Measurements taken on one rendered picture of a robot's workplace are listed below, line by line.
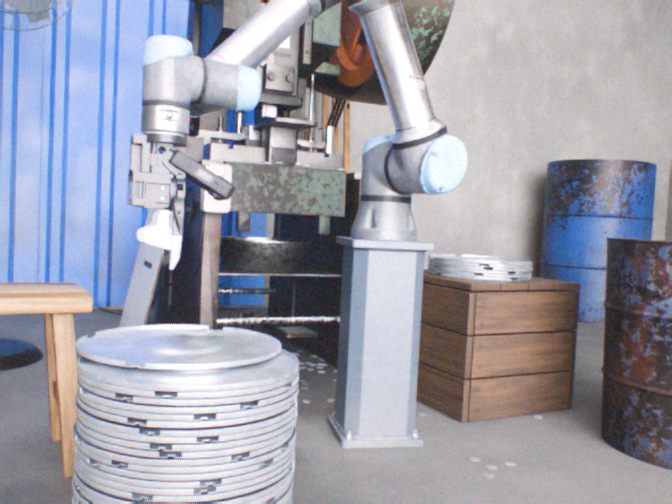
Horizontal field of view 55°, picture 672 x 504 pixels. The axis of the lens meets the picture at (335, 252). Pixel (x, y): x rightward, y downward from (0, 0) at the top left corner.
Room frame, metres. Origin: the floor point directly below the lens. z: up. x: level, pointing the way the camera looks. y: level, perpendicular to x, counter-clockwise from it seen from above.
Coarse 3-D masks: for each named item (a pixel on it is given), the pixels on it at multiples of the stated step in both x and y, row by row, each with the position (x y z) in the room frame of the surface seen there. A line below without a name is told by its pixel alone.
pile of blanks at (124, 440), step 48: (96, 384) 0.75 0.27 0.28; (288, 384) 0.84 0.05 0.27; (96, 432) 0.75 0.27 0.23; (144, 432) 0.73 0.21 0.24; (192, 432) 0.72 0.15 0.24; (240, 432) 0.75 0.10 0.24; (288, 432) 0.82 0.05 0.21; (96, 480) 0.75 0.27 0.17; (144, 480) 0.74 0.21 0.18; (192, 480) 0.73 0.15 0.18; (240, 480) 0.76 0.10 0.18; (288, 480) 0.83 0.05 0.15
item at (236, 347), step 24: (96, 336) 0.97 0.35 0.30; (120, 336) 0.98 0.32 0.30; (144, 336) 0.99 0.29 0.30; (168, 336) 0.97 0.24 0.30; (192, 336) 0.98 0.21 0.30; (216, 336) 1.02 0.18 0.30; (240, 336) 1.03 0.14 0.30; (264, 336) 1.03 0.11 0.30; (96, 360) 0.82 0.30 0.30; (120, 360) 0.83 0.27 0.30; (144, 360) 0.83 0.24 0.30; (168, 360) 0.84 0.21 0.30; (192, 360) 0.84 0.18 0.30; (216, 360) 0.85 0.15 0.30; (240, 360) 0.84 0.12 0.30; (264, 360) 0.87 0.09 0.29
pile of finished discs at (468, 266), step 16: (432, 256) 1.90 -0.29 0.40; (448, 256) 1.93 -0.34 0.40; (464, 256) 1.86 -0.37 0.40; (480, 256) 1.90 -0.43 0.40; (496, 256) 1.97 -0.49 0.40; (432, 272) 1.81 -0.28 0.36; (448, 272) 1.75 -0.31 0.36; (464, 272) 1.72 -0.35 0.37; (480, 272) 1.71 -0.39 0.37; (496, 272) 1.71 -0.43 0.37; (512, 272) 1.79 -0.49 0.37; (528, 272) 1.77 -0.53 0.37
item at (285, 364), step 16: (288, 352) 0.94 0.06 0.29; (80, 368) 0.79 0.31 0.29; (96, 368) 0.81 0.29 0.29; (112, 368) 0.81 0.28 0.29; (128, 368) 0.82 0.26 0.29; (224, 368) 0.83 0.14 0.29; (240, 368) 0.85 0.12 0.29; (256, 368) 0.85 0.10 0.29; (272, 368) 0.86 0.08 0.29; (288, 368) 0.86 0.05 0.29; (112, 384) 0.74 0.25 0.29; (128, 384) 0.73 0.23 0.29; (144, 384) 0.73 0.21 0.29; (160, 384) 0.75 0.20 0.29; (176, 384) 0.75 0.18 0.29; (192, 384) 0.76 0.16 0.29; (208, 384) 0.76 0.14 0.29; (224, 384) 0.74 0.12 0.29; (240, 384) 0.75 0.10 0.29; (256, 384) 0.76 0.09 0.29
